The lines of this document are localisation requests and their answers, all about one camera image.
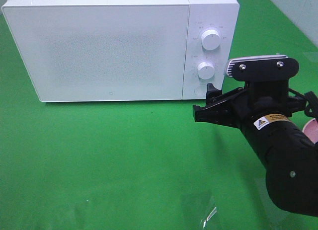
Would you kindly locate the white microwave door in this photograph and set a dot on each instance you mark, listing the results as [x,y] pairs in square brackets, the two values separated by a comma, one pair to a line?
[102,53]

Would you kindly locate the upper white round knob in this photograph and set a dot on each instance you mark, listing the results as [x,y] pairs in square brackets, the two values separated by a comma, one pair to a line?
[210,39]

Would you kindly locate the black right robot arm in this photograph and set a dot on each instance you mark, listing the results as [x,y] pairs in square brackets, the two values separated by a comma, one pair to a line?
[290,159]

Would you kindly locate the lower white round knob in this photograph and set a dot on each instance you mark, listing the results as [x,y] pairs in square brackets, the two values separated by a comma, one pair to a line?
[206,70]

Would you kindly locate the white microwave oven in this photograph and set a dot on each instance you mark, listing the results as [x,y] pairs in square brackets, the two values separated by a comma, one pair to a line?
[203,15]

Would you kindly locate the white round knob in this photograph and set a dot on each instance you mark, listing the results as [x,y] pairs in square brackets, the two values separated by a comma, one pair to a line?
[210,39]
[206,70]

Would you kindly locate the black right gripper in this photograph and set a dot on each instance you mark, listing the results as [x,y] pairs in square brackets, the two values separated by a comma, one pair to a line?
[258,103]

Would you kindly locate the round door release button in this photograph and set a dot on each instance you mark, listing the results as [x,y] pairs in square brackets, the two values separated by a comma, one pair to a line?
[200,90]

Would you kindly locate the pink round plate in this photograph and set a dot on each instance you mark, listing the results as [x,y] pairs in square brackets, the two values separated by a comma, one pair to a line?
[311,130]

